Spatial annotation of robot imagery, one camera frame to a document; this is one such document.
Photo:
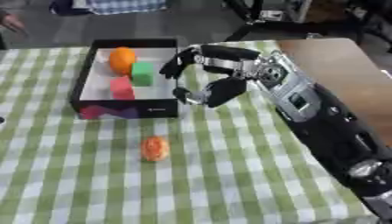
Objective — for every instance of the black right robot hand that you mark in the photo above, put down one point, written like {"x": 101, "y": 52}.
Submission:
{"x": 224, "y": 89}

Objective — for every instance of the silver and black right robot arm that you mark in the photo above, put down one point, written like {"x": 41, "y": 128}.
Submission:
{"x": 316, "y": 116}

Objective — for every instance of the black box with white inside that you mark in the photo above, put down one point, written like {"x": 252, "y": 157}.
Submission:
{"x": 127, "y": 78}

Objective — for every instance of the black tripod stand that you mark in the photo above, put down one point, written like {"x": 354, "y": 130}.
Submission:
{"x": 250, "y": 20}

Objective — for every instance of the green cube block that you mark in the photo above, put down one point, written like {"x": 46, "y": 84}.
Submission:
{"x": 142, "y": 74}

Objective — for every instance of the orange-red round toy fruit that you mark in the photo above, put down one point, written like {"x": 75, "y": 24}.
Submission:
{"x": 155, "y": 148}

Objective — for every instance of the pink cube block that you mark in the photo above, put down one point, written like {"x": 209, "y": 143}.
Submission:
{"x": 122, "y": 88}

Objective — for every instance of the orange toy fruit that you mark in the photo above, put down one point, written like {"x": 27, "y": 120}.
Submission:
{"x": 122, "y": 60}

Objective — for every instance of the blue checked bag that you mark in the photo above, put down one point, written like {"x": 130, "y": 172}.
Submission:
{"x": 115, "y": 6}

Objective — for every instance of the person's hand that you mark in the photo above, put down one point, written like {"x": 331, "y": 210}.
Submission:
{"x": 12, "y": 24}

